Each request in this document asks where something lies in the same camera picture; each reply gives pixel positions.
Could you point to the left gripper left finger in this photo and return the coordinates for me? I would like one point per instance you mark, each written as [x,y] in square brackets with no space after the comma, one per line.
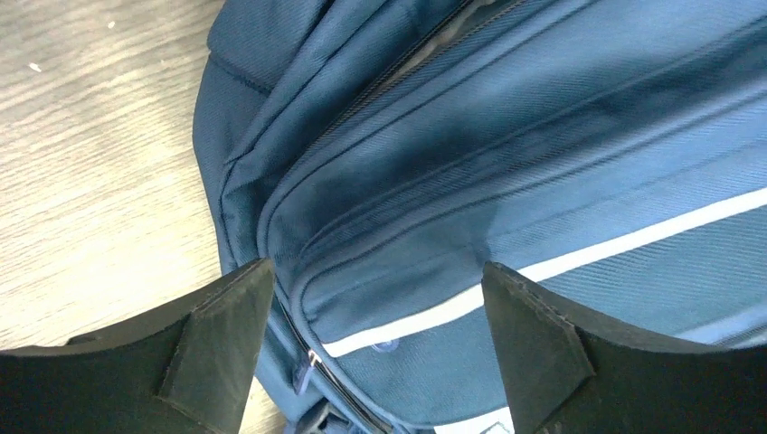
[183,367]

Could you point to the navy blue student backpack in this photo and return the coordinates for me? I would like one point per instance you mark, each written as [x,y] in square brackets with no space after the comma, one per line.
[381,153]

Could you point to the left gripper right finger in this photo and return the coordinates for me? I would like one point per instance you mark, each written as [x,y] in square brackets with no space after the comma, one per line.
[567,368]

